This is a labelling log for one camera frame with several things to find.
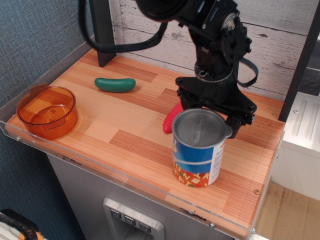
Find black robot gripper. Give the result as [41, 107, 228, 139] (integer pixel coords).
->
[175, 65, 258, 139]

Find alphabet soup toy can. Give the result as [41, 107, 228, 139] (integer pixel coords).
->
[172, 108, 233, 188]

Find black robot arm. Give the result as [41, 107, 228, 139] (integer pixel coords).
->
[137, 0, 259, 138]

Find white toy sink unit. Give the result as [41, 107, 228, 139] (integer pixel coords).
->
[271, 92, 320, 200]

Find green toy pickle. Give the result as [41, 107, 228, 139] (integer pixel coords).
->
[94, 77, 136, 93]

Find silver ice dispenser panel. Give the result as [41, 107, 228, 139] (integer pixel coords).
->
[103, 197, 165, 240]

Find grey toy fridge cabinet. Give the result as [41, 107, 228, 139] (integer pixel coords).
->
[48, 155, 232, 240]

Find orange transparent plastic pot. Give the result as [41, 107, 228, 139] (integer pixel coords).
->
[16, 83, 78, 140]

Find clear acrylic table guard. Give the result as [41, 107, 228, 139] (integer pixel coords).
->
[7, 33, 286, 240]

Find orange black object corner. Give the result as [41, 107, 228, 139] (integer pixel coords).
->
[0, 209, 46, 240]

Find pink handled metal spoon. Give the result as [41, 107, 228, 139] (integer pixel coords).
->
[162, 102, 184, 134]

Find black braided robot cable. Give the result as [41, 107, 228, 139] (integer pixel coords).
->
[78, 0, 168, 54]

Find dark grey right post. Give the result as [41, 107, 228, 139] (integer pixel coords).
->
[278, 1, 320, 122]

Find dark grey post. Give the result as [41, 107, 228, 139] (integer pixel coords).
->
[278, 1, 320, 122]
[88, 0, 117, 68]

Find dark grey left post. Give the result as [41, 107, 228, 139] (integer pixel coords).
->
[88, 0, 117, 68]

